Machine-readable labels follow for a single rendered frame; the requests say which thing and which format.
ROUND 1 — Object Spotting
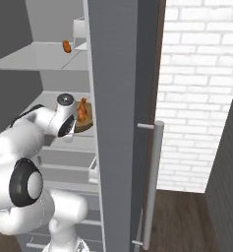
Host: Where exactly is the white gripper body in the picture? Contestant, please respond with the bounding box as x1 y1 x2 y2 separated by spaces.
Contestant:
62 131 76 144

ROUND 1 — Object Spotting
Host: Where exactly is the white fridge drawer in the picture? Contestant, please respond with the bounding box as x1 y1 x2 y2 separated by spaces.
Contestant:
38 146 99 193

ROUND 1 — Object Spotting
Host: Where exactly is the orange chicken drumstick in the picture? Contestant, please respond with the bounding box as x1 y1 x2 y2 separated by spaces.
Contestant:
76 96 88 123

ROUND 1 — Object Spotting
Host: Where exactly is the grey fridge door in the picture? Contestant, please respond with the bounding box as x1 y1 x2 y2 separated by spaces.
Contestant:
83 0 167 252

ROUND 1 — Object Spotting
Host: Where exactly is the grey fridge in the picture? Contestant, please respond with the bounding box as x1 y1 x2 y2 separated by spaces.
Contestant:
0 0 106 252

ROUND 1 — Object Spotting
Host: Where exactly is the orange-brown food piece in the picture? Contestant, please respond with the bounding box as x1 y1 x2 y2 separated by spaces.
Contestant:
62 39 72 54

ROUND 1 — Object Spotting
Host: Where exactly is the grey fridge door handle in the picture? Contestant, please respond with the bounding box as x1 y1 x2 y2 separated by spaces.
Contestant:
136 120 165 251

